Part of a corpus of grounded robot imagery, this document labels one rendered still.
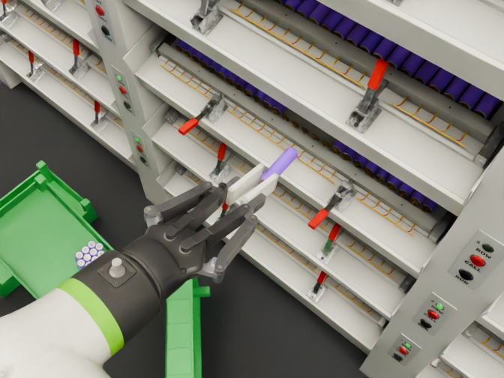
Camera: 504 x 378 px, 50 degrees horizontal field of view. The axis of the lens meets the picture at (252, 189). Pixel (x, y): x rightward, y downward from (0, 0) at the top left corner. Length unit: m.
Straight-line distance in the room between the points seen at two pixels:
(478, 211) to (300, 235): 0.45
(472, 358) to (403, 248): 0.26
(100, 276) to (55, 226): 0.86
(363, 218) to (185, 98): 0.37
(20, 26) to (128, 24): 0.56
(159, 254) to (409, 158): 0.31
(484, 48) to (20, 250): 1.16
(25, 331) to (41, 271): 0.87
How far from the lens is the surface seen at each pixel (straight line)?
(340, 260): 1.02
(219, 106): 0.93
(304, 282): 1.21
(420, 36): 0.55
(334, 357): 1.33
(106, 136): 1.46
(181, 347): 1.12
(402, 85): 0.70
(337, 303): 1.20
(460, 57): 0.55
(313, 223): 0.80
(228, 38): 0.79
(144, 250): 0.61
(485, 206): 0.65
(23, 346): 0.55
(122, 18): 0.96
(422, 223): 0.83
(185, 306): 1.15
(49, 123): 1.74
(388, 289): 1.01
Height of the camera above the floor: 1.27
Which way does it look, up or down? 58 degrees down
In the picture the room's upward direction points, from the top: straight up
